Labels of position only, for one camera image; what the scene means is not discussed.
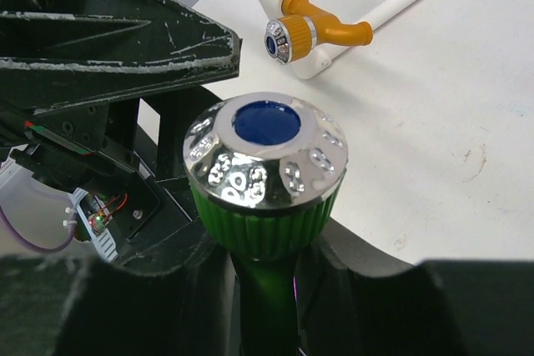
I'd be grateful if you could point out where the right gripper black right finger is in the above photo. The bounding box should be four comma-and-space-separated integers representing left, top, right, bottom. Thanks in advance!
296, 222, 533, 355

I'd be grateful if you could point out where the orange water faucet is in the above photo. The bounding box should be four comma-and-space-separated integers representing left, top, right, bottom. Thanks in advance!
264, 0, 374, 65

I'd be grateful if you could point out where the left white cable duct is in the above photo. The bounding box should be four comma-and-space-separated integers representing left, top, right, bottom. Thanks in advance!
88, 228, 118, 263

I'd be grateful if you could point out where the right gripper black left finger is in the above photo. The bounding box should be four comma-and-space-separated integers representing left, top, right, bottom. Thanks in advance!
1, 230, 237, 355

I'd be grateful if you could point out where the green water faucet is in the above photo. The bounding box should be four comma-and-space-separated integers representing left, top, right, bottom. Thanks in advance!
182, 92, 349, 355

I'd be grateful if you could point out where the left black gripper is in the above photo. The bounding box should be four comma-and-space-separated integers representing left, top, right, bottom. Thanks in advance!
1, 0, 241, 256

